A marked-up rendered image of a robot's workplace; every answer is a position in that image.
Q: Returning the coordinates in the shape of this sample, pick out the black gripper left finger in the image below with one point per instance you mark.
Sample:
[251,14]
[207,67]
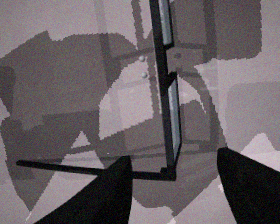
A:
[105,200]

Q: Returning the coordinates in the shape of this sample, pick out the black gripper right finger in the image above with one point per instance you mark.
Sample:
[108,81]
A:
[251,188]

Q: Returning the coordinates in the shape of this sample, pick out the black glasses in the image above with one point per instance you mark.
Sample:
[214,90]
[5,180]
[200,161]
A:
[163,35]

